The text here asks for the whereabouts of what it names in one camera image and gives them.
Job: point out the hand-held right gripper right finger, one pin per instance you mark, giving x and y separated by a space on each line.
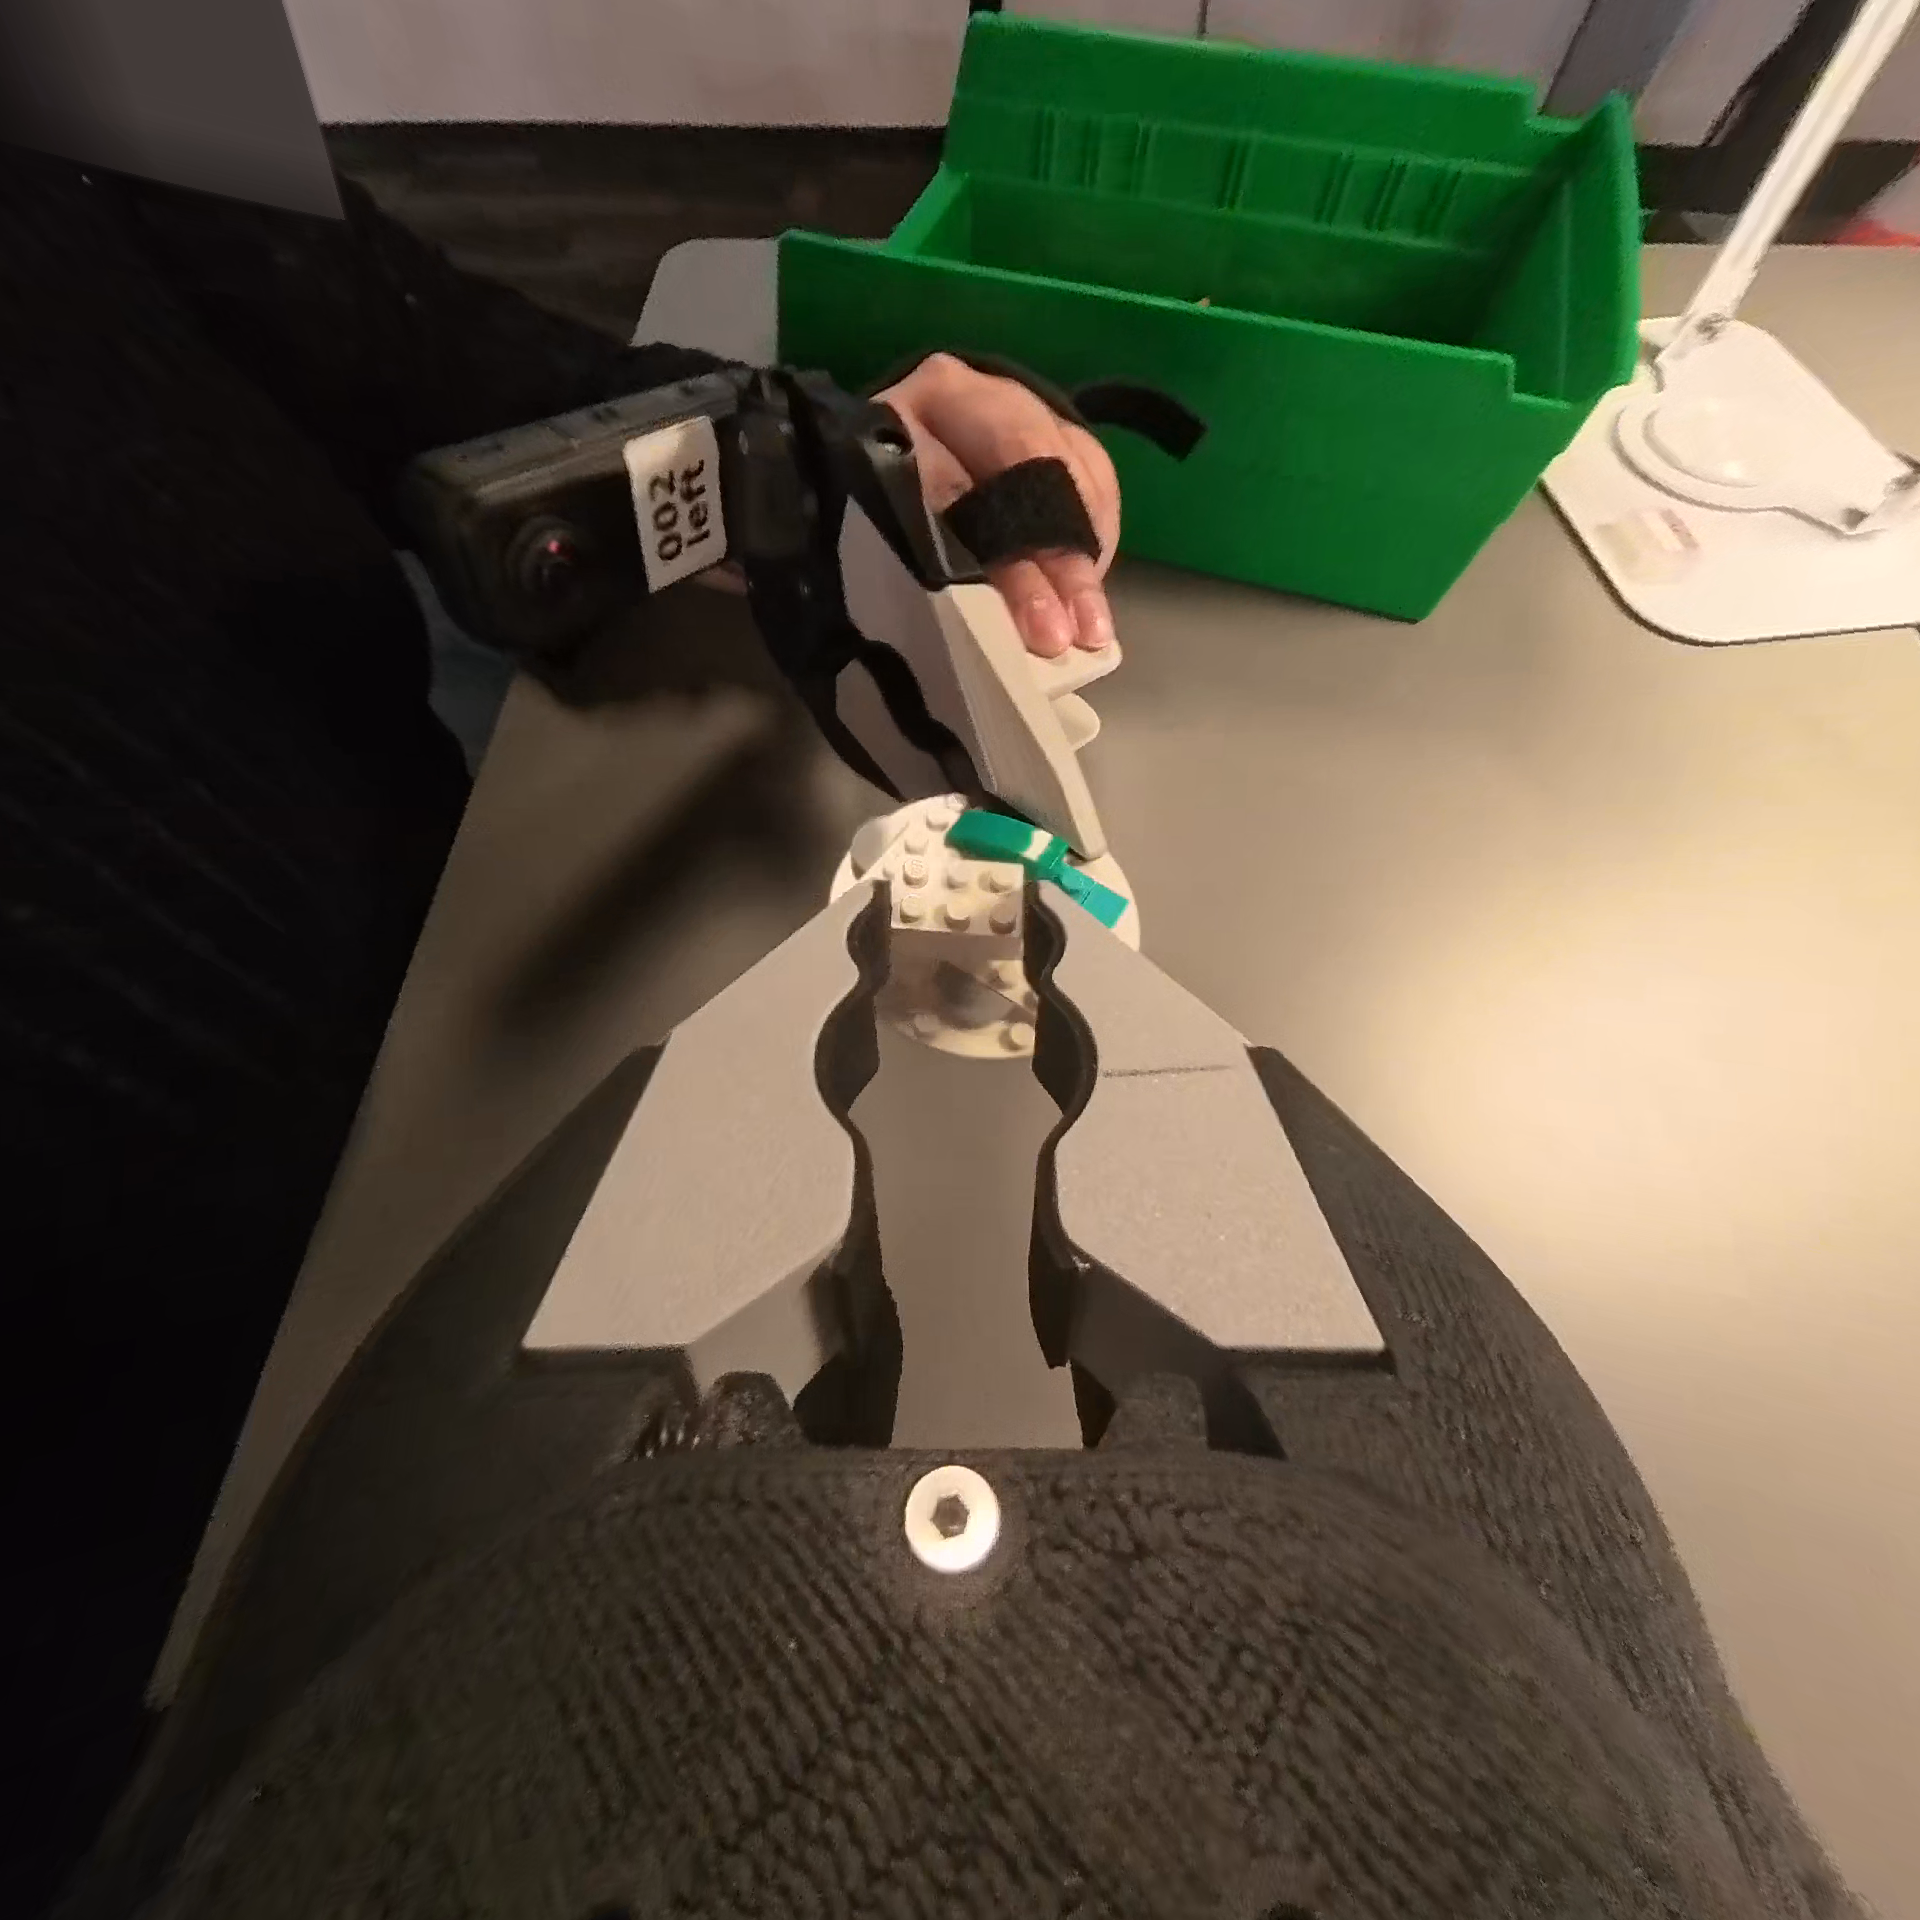
1201 1201

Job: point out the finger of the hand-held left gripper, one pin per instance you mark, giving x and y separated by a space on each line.
839 682
1004 721

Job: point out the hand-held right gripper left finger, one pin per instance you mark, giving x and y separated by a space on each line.
705 1185

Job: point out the teal green lego piece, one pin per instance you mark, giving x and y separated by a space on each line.
1004 839

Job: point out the small light grey lego brick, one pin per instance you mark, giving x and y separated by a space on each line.
961 914

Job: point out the round white lego plate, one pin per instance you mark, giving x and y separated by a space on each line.
961 1036

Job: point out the green plastic bin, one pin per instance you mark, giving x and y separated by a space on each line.
1319 435

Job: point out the person's left forearm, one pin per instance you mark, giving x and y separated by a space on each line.
600 376

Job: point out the person's left hand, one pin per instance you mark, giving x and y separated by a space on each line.
973 427

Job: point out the person's black clothing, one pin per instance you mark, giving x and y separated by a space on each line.
180 749

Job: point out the wooden book stand white base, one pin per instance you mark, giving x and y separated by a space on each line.
1770 555

